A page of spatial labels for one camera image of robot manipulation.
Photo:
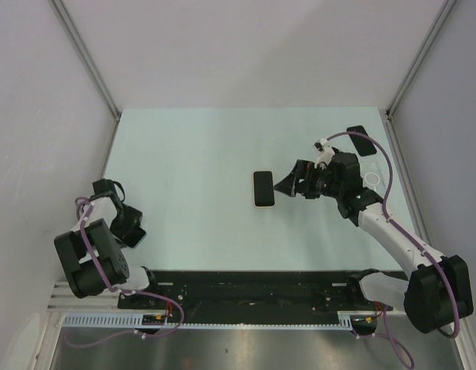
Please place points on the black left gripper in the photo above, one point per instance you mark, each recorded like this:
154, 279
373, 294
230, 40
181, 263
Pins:
132, 216

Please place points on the clear magsafe phone case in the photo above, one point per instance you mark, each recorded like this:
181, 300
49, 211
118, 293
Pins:
373, 176

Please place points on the black phone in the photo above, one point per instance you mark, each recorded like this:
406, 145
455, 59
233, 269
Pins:
363, 146
134, 237

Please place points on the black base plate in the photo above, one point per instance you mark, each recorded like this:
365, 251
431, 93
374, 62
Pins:
265, 294

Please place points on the black smartphone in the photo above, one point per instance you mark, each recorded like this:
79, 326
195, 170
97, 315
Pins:
263, 188

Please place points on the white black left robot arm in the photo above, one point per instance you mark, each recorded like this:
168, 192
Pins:
91, 253

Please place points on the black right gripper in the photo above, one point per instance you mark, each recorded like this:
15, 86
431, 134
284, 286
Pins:
305, 170

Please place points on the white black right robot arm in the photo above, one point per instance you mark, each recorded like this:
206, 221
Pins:
439, 289

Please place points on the grey slotted cable duct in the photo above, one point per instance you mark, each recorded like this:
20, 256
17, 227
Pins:
331, 321

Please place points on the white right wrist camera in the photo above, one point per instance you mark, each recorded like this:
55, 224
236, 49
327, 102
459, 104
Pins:
325, 153

